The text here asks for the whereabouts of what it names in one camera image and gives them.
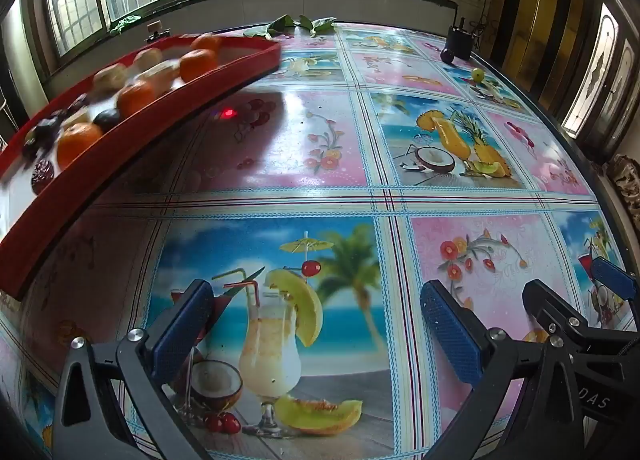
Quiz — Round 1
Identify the printed fruit tablecloth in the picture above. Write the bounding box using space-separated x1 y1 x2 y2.
0 22 632 460

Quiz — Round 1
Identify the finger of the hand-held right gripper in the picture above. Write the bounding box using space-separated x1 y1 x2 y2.
522 279 608 355
590 256 640 300

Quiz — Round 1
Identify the red tray with white inside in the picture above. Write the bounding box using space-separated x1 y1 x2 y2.
0 34 282 301

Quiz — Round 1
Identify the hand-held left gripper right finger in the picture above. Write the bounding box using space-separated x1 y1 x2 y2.
420 281 587 460

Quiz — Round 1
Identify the wooden door with glass panels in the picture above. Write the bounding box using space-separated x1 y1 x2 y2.
560 0 640 163

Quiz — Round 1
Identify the yellow wooden panel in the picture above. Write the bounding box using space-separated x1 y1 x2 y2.
492 0 601 96

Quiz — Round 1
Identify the green cloth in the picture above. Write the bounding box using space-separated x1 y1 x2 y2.
110 16 144 34

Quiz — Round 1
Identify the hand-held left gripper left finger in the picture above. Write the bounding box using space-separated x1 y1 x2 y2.
52 279 216 460

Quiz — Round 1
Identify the carved wooden furniture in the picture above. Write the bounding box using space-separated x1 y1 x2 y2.
606 154 640 223

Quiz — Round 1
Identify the orange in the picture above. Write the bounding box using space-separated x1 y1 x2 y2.
56 122 103 170
179 49 220 83
116 80 158 118
190 33 223 53

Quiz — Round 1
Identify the large dark plum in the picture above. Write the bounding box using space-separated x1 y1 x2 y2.
92 109 122 133

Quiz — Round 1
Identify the black cup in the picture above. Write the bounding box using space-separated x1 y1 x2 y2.
446 17 475 61

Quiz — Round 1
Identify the red date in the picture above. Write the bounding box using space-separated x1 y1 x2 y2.
35 112 68 146

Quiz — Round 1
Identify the green leafy vegetable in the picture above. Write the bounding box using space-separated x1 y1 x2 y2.
244 15 297 39
297 16 337 34

